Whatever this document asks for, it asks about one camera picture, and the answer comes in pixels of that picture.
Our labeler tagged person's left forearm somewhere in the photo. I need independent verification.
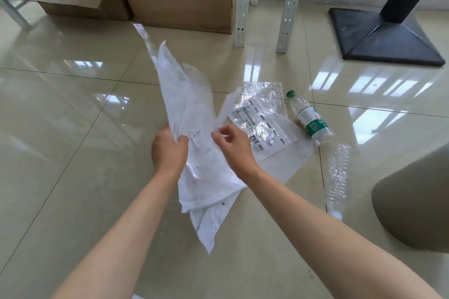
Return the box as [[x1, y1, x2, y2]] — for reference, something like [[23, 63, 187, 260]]
[[51, 169, 181, 299]]

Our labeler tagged person's right hand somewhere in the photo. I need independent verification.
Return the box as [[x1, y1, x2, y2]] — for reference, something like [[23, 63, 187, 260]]
[[211, 123, 260, 182]]

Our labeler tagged person's right forearm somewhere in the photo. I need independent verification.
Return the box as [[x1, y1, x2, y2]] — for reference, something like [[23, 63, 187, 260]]
[[240, 166, 443, 299]]

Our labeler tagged clear labelled plastic bag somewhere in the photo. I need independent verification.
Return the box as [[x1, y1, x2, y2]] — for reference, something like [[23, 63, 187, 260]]
[[224, 82, 299, 161]]

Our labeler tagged white plastic packing sheet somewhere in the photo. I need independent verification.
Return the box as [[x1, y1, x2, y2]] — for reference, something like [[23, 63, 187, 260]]
[[253, 134, 315, 184]]

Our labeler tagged white metal frame leg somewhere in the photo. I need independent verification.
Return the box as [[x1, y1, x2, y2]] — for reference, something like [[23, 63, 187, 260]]
[[0, 0, 34, 32]]

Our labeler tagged clear crushed plastic bottle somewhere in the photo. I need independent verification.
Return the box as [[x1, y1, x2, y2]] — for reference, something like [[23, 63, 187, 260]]
[[324, 143, 352, 221]]

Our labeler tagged green label plastic bottle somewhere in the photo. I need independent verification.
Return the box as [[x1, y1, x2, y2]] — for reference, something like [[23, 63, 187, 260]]
[[286, 90, 335, 147]]

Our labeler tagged person's left hand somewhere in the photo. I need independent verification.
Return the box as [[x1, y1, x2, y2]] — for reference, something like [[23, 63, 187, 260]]
[[152, 124, 190, 177]]

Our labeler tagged white plastic packing bag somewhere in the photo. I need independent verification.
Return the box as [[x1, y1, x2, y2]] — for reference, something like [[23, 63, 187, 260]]
[[131, 23, 248, 255]]

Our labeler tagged white perforated metal shelf post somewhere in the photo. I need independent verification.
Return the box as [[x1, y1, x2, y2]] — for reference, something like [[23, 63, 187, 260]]
[[234, 0, 254, 48], [276, 0, 306, 53]]

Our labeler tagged black square table base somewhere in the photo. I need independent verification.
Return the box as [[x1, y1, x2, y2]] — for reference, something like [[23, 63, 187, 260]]
[[329, 7, 446, 67]]

